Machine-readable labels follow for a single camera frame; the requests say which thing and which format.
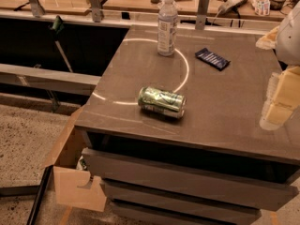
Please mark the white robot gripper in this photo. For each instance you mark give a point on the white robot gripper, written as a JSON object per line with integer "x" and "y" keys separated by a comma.
{"x": 290, "y": 41}

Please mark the green soda can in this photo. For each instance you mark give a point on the green soda can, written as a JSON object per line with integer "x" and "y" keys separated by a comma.
{"x": 162, "y": 102}

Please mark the blue snack bar wrapper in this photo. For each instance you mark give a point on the blue snack bar wrapper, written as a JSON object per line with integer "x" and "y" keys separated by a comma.
{"x": 212, "y": 59}

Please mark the black mesh cup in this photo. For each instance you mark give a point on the black mesh cup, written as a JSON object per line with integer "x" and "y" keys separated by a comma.
{"x": 276, "y": 4}

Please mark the white power strip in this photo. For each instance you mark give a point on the white power strip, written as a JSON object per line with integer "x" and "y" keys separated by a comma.
{"x": 229, "y": 5}

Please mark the grey drawer cabinet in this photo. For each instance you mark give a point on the grey drawer cabinet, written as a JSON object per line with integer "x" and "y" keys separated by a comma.
{"x": 213, "y": 166}

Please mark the clear plastic water bottle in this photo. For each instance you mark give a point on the clear plastic water bottle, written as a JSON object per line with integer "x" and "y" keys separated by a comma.
{"x": 166, "y": 30}

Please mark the open cardboard box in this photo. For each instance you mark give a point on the open cardboard box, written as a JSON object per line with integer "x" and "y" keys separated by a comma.
{"x": 72, "y": 186}

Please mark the metal frame post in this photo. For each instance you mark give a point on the metal frame post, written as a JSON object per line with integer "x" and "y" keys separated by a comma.
{"x": 201, "y": 14}

